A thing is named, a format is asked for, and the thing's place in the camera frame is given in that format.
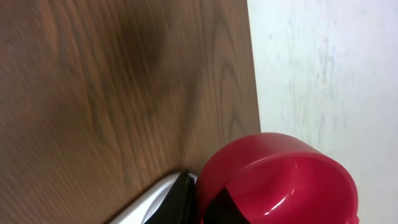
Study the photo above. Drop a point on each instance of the red measuring scoop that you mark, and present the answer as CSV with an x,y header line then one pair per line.
x,y
276,178

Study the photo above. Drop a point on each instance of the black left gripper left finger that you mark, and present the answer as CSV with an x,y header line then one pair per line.
x,y
179,205

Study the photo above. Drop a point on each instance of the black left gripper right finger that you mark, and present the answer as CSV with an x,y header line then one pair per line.
x,y
223,210

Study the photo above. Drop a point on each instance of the white digital kitchen scale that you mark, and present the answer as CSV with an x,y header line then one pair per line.
x,y
145,206

